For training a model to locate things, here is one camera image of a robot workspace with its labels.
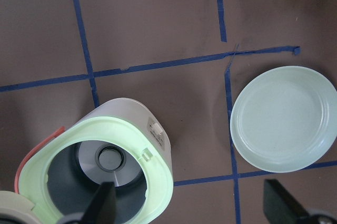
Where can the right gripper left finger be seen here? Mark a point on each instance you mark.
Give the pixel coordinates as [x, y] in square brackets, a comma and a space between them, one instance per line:
[102, 208]

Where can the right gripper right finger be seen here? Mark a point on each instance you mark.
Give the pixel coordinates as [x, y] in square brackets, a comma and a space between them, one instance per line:
[279, 206]

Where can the white rice cooker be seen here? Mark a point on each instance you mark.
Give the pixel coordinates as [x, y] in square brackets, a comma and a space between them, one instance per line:
[120, 141]

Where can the left mint green plate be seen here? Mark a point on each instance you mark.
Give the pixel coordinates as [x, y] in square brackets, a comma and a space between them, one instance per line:
[284, 120]

